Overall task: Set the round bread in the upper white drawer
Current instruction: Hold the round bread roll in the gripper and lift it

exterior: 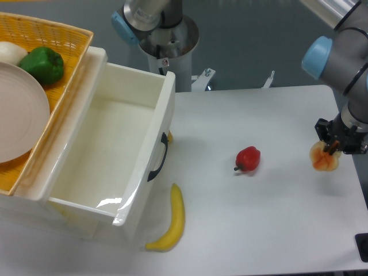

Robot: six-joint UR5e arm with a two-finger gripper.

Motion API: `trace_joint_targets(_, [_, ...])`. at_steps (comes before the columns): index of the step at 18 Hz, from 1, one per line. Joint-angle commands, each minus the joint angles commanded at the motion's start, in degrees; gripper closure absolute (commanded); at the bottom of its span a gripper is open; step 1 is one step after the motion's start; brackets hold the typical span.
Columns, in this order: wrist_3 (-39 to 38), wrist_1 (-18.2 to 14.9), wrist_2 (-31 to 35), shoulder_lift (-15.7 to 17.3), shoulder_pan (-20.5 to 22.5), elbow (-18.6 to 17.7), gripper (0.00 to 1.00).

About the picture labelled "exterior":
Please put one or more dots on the black object at table edge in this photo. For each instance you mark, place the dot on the black object at table edge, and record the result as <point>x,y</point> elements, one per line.
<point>361,240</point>

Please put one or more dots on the red bell pepper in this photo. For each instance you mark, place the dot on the red bell pepper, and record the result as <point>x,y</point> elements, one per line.
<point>247,159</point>

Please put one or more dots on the pink round plate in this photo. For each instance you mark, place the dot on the pink round plate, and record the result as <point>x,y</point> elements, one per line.
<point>25,112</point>

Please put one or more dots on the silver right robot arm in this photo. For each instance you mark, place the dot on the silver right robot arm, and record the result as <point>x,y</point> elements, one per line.
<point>341,63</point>

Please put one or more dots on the white table mounting bracket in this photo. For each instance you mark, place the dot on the white table mounting bracket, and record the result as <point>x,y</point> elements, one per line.
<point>202,82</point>

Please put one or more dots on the white drawer cabinet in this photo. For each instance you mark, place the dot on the white drawer cabinet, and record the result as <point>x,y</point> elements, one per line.
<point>30,205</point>

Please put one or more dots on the yellow woven basket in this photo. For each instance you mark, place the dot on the yellow woven basket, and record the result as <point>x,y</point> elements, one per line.
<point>72,44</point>

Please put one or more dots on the open upper white drawer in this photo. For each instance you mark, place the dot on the open upper white drawer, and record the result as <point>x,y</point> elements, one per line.
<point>119,149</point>

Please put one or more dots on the yellow object behind drawer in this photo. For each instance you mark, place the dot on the yellow object behind drawer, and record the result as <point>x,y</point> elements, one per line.
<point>170,137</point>

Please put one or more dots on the white round vegetable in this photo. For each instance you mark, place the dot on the white round vegetable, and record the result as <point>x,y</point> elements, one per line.
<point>12,53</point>

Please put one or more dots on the green bell pepper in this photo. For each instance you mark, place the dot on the green bell pepper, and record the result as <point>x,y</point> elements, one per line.
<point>44,64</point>

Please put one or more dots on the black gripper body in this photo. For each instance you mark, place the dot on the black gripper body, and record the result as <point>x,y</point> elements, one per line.
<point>350,140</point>

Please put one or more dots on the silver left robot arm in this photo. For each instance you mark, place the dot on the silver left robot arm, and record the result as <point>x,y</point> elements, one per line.
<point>168,39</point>

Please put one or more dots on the yellow banana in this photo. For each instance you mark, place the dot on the yellow banana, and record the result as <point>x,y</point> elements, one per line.
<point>177,225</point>

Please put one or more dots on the white table clamp bracket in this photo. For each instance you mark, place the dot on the white table clamp bracket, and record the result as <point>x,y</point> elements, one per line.
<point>269,81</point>

